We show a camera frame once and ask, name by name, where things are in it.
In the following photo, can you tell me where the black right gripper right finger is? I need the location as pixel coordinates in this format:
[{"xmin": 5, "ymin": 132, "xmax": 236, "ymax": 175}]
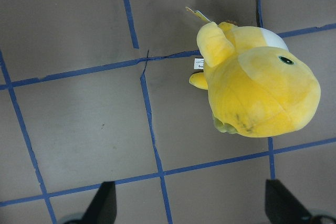
[{"xmin": 265, "ymin": 179, "xmax": 313, "ymax": 223}]

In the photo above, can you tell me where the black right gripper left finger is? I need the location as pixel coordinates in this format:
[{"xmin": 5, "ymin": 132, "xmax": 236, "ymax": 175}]
[{"xmin": 81, "ymin": 182, "xmax": 117, "ymax": 223}]

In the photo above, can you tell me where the yellow plush dinosaur toy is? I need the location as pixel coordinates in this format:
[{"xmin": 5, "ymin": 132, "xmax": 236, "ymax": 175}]
[{"xmin": 189, "ymin": 10, "xmax": 321, "ymax": 137}]

